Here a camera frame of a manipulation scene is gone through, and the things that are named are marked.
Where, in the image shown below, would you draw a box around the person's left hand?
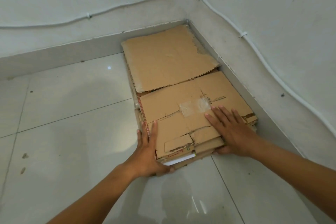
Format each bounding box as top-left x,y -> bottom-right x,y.
122,121 -> 175,179

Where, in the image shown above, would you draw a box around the person's right hand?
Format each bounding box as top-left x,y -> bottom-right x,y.
204,105 -> 260,158

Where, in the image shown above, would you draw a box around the person's right forearm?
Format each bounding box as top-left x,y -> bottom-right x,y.
249,136 -> 336,222

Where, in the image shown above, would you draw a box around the person's left forearm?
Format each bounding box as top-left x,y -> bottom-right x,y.
47,164 -> 138,224

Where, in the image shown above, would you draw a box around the white cable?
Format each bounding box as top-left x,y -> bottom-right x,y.
0,0 -> 336,138

